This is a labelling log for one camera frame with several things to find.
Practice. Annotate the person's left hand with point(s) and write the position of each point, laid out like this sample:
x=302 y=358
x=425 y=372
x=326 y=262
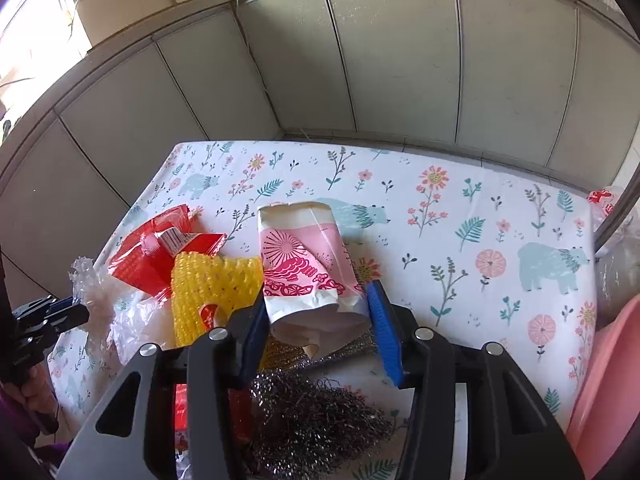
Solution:
x=39 y=390

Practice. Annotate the yellow mesh sponge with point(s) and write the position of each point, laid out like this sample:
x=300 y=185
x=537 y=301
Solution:
x=200 y=285

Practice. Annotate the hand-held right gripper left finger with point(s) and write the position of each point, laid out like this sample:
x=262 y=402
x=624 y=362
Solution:
x=252 y=340

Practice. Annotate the bright window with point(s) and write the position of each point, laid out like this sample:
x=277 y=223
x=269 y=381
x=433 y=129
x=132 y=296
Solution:
x=35 y=35

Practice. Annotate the clear bag with red print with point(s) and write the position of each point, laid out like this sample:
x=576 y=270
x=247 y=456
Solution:
x=615 y=280

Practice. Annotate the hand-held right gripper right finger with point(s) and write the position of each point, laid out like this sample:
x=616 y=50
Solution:
x=385 y=330

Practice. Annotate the metal shelf pole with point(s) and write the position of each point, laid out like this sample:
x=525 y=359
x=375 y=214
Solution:
x=617 y=215

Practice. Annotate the pink patterned paper bag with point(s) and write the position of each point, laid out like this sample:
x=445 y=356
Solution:
x=300 y=260

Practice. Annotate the grey kitchen counter cabinet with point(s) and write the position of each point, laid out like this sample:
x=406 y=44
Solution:
x=400 y=60

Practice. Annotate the steel wool scourer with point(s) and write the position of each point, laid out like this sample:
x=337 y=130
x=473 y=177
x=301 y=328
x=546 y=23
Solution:
x=310 y=420

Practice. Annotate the red snack wrapper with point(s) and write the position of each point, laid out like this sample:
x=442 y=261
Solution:
x=140 y=260

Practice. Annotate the crumpled clear plastic bag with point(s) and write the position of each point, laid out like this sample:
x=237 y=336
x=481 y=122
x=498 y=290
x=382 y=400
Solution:
x=130 y=320

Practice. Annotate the pink plastic bucket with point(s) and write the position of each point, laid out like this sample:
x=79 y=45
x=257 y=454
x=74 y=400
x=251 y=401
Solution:
x=615 y=385

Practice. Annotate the floral bear print tablecloth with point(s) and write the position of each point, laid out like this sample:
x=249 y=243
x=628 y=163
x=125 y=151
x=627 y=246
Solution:
x=450 y=240

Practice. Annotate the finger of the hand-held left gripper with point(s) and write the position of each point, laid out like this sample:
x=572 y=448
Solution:
x=62 y=303
x=65 y=320

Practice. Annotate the person's left forearm purple sleeve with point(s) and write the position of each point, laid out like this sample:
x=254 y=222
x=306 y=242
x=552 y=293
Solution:
x=20 y=427

